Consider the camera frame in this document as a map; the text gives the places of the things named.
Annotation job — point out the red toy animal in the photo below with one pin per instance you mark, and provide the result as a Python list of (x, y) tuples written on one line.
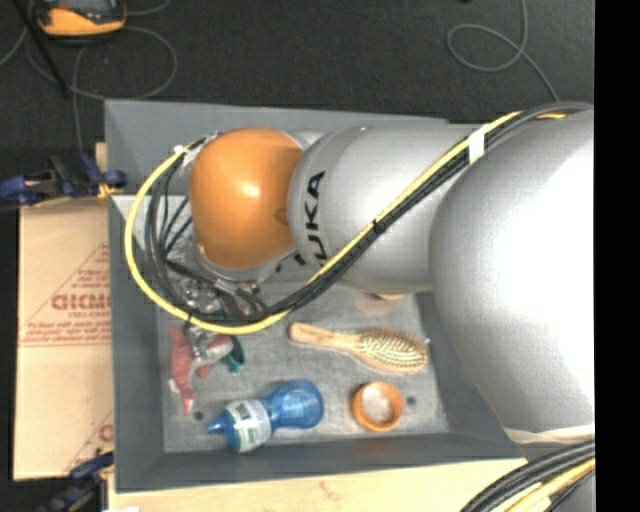
[(180, 360)]

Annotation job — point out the grey metal bin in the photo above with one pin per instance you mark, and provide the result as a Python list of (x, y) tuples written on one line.
[(135, 380)]

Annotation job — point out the blue plastic bottle white label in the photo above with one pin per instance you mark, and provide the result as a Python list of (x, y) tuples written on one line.
[(295, 405)]

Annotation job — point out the brown cardboard board red print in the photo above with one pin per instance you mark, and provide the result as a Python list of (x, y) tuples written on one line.
[(60, 380)]

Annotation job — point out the pale orange round thing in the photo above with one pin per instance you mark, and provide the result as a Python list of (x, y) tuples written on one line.
[(377, 300)]

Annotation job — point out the orange round cup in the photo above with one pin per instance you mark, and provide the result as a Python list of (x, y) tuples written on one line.
[(361, 407)]

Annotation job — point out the wooden hairbrush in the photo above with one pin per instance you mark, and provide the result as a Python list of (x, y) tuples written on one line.
[(390, 350)]

